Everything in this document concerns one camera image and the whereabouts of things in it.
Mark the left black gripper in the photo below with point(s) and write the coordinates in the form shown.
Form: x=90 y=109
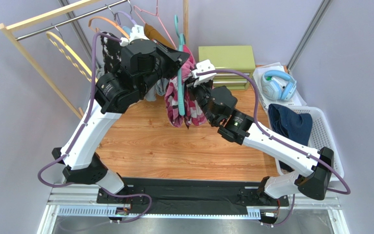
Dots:
x=174 y=58

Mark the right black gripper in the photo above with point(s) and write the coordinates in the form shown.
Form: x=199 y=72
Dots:
x=195 y=96

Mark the pink camouflage trousers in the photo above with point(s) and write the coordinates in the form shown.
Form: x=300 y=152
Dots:
x=181 y=110

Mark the dark blue denim trousers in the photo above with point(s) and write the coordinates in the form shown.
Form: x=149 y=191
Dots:
x=287 y=123

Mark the yellow clothes hanger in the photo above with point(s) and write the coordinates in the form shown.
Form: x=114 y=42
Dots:
x=76 y=61

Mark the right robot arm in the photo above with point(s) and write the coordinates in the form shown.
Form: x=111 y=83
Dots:
x=311 y=167

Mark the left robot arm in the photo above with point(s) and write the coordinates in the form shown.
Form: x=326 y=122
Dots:
x=132 y=73

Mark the light blue trousers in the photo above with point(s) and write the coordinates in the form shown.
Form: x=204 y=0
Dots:
x=158 y=89

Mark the brown trousers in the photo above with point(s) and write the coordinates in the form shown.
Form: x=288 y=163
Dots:
x=152 y=34

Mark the black white speckled trousers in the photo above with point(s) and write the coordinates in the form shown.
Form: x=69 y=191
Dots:
x=111 y=51

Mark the orange clothes hanger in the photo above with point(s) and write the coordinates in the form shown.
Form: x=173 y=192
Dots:
x=103 y=21

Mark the green drawer cabinet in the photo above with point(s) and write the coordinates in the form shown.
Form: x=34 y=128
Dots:
x=238 y=57

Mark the light blue headphones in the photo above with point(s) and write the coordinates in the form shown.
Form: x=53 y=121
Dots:
x=278 y=85

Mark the white plastic basket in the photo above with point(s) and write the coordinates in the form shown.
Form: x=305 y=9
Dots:
x=321 y=134

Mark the wooden clothes rack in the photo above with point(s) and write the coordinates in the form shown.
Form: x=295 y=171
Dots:
x=64 y=9

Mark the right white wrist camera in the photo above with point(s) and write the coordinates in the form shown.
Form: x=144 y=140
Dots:
x=203 y=72

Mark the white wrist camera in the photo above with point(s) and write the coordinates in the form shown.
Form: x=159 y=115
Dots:
x=136 y=32
x=203 y=72

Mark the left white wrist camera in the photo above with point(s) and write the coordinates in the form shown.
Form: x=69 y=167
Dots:
x=136 y=32

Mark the pink wire hanger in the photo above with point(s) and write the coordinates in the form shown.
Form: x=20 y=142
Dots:
x=148 y=12

